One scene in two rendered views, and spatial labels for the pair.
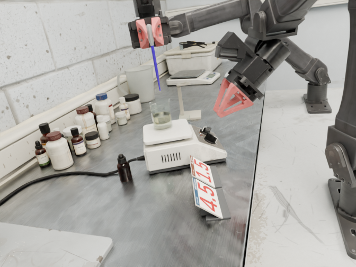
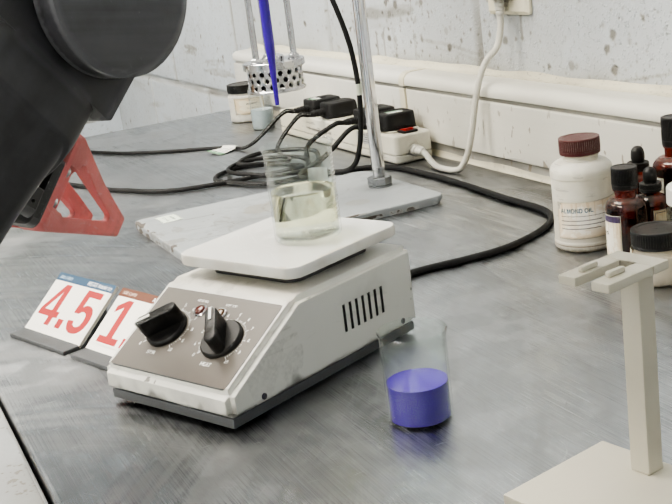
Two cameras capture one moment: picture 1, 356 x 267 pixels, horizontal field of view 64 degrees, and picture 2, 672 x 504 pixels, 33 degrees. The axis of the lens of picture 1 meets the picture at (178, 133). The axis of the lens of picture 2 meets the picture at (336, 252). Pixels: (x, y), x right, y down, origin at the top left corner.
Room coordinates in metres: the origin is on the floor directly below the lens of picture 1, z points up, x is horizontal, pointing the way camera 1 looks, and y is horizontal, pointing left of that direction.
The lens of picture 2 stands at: (1.29, -0.51, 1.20)
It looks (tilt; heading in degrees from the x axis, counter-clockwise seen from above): 16 degrees down; 137
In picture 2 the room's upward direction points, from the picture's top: 7 degrees counter-clockwise
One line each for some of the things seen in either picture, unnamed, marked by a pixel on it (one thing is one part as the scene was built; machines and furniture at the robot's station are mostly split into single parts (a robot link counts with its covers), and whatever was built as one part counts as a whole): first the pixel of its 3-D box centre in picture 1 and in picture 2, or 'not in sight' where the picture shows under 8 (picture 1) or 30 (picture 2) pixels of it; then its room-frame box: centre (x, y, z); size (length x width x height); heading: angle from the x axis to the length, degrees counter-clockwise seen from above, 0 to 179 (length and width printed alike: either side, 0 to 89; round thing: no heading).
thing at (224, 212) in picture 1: (210, 196); (63, 311); (0.46, -0.04, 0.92); 0.09 x 0.06 x 0.04; 178
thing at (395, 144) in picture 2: not in sight; (348, 129); (0.14, 0.64, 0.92); 0.40 x 0.06 x 0.04; 159
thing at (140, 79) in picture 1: (138, 85); not in sight; (1.31, 0.15, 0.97); 0.18 x 0.13 x 0.15; 111
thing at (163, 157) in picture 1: (178, 144); (272, 309); (0.68, 0.00, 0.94); 0.22 x 0.13 x 0.08; 94
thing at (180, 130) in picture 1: (166, 131); (288, 243); (0.68, 0.03, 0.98); 0.12 x 0.12 x 0.01; 4
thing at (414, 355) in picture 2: (184, 125); (416, 373); (0.84, -0.02, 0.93); 0.04 x 0.04 x 0.06
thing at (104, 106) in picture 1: (104, 108); not in sight; (1.05, 0.26, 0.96); 0.06 x 0.06 x 0.11
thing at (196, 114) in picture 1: (188, 99); (606, 388); (1.00, -0.05, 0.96); 0.08 x 0.08 x 0.13; 82
